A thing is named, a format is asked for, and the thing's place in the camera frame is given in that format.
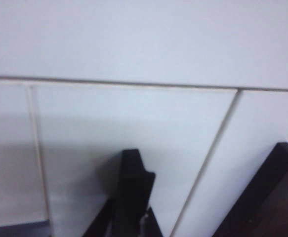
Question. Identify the white glass cabinet door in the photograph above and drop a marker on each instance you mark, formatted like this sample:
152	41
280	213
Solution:
109	118
252	118

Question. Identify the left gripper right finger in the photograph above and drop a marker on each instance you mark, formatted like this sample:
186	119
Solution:
151	232

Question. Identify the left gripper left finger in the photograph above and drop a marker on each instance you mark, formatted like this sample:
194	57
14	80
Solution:
106	227

